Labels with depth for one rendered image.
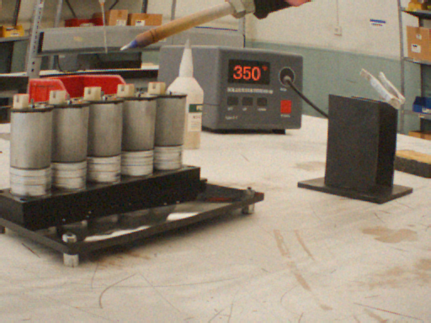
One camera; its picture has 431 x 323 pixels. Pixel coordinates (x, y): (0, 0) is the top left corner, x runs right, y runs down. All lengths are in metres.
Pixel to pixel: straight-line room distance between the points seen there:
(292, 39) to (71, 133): 6.01
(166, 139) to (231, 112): 0.35
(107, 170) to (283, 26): 6.07
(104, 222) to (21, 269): 0.07
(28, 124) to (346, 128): 0.24
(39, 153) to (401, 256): 0.18
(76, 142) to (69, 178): 0.02
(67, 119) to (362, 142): 0.21
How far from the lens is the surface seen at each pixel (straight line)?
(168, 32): 0.33
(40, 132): 0.29
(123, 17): 5.16
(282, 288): 0.26
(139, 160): 0.35
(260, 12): 0.34
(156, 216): 0.32
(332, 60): 5.96
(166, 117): 0.37
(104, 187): 0.33
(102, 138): 0.33
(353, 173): 0.45
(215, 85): 0.71
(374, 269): 0.28
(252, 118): 0.73
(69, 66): 3.09
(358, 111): 0.44
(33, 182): 0.29
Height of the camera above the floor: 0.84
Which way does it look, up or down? 9 degrees down
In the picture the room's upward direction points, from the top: 3 degrees clockwise
